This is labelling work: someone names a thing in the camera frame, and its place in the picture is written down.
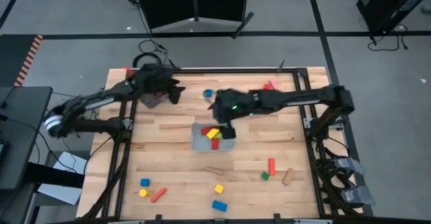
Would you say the grey cart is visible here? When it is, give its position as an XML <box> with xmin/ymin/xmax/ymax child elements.
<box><xmin>0</xmin><ymin>85</ymin><xmax>54</xmax><ymax>191</ymax></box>

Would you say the black folding partition screen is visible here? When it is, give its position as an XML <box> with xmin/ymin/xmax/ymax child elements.
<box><xmin>133</xmin><ymin>0</ymin><xmax>256</xmax><ymax>39</ymax></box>

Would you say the black aluminium table frame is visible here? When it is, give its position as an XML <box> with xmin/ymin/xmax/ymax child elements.
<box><xmin>80</xmin><ymin>66</ymin><xmax>364</xmax><ymax>224</ymax></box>

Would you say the grey fabric pouch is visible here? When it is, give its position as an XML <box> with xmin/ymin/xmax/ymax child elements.
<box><xmin>331</xmin><ymin>156</ymin><xmax>366</xmax><ymax>176</ymax></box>
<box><xmin>339</xmin><ymin>185</ymin><xmax>375</xmax><ymax>207</ymax></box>

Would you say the coiled black cable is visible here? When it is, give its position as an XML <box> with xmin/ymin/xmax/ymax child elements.
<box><xmin>132</xmin><ymin>38</ymin><xmax>169</xmax><ymax>69</ymax></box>

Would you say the white sheet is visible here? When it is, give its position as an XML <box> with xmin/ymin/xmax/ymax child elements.
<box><xmin>36</xmin><ymin>151</ymin><xmax>89</xmax><ymax>206</ymax></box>

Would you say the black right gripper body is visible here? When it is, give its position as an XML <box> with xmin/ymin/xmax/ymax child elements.
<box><xmin>207</xmin><ymin>88</ymin><xmax>259</xmax><ymax>126</ymax></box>

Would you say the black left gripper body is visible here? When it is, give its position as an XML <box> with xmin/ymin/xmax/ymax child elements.
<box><xmin>134</xmin><ymin>65</ymin><xmax>181</xmax><ymax>96</ymax></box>

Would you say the black computer tower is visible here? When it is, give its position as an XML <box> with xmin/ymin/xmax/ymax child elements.
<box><xmin>356</xmin><ymin>0</ymin><xmax>431</xmax><ymax>36</ymax></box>

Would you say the black floor cable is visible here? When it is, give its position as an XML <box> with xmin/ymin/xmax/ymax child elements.
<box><xmin>366</xmin><ymin>24</ymin><xmax>409</xmax><ymax>52</ymax></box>

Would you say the tan wooden block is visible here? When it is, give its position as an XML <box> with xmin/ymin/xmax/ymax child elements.
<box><xmin>281</xmin><ymin>167</ymin><xmax>296</xmax><ymax>186</ymax></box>

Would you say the large blue rectangular block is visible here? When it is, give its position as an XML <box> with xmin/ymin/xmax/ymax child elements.
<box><xmin>211</xmin><ymin>200</ymin><xmax>228</xmax><ymax>213</ymax></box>

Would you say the pale grey plastic bin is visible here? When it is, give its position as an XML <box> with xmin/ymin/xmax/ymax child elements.
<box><xmin>191</xmin><ymin>122</ymin><xmax>236</xmax><ymax>154</ymax></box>

